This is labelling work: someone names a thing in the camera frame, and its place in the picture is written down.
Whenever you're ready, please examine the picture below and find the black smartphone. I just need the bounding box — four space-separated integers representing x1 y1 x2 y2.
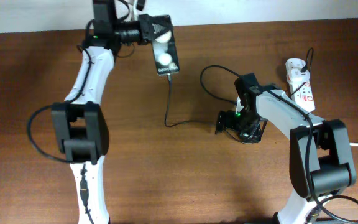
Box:
152 31 180 76

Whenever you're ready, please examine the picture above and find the black charger cable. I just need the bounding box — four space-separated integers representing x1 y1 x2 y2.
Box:
163 47 314 128

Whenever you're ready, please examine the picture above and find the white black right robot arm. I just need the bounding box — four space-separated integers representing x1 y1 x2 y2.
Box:
215 73 356 223

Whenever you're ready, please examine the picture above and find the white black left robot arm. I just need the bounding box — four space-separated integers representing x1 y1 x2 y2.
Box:
51 14 180 223

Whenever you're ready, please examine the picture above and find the white charger plug adapter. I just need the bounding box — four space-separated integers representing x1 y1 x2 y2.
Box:
287 68 310 85

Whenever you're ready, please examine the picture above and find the white power strip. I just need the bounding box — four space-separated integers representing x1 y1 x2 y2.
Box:
285 58 315 112

